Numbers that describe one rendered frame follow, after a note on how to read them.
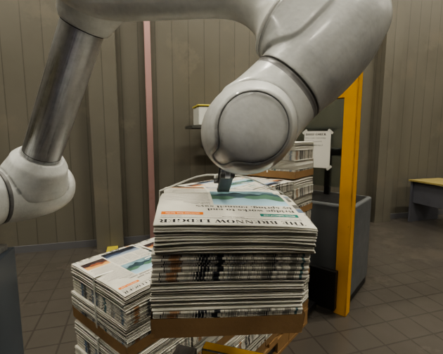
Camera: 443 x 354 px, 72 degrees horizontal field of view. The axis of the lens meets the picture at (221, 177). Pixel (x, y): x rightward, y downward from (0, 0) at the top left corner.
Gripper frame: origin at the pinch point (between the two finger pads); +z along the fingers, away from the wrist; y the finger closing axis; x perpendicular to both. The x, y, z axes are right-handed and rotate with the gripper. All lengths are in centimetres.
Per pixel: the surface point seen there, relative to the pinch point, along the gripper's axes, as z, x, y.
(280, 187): 94, 41, 18
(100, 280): 35, -38, 46
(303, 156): 116, 62, 0
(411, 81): 384, 327, -125
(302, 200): 117, 63, 28
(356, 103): 128, 102, -37
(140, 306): 28, -23, 52
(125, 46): 298, -90, -127
